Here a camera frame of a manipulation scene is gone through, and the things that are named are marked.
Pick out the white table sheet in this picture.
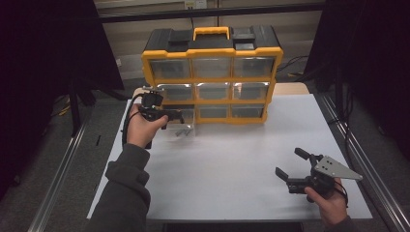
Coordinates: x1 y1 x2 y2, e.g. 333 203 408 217
86 94 373 222

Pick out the black horizontal bar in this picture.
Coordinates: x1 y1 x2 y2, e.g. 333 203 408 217
97 2 326 24

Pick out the black metal stand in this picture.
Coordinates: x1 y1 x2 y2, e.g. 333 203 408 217
68 78 98 137

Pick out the black curtain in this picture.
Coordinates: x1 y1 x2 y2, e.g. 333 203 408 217
303 0 410 162
0 0 126 201

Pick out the hand-held gripper cable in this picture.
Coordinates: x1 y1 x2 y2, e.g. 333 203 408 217
121 95 144 147
333 178 350 209

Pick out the yellow and black organizer case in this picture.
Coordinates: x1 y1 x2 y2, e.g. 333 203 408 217
140 25 284 126

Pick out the yellow floor cable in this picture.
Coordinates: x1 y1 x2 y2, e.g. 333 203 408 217
57 98 72 118

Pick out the black floor cable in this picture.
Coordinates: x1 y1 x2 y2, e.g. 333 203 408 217
276 55 311 79

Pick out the aluminium floor rail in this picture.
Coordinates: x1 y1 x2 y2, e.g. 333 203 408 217
317 93 410 232
27 124 89 232

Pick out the group of clear organizer bins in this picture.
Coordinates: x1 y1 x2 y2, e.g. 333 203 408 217
149 57 276 120

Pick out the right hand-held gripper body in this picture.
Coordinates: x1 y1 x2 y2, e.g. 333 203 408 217
285 155 364 195

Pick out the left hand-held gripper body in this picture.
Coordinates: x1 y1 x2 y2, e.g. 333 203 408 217
138 86 182 124

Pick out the person's left hand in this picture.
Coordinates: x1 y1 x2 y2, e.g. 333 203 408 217
126 102 169 150

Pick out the person's right hand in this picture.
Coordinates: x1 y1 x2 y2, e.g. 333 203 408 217
304 186 349 226

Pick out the left hand-held gripper cable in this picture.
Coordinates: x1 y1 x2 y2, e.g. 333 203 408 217
121 95 144 147

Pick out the black cable along rail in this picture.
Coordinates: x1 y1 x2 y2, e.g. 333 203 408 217
328 91 357 172

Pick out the right hand-held gripper cable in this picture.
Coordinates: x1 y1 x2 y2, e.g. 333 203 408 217
333 178 350 209

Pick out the white wall socket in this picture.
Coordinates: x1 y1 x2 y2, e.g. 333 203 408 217
184 0 208 10

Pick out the clear plastic drawer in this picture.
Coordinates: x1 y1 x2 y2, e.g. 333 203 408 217
161 107 197 140

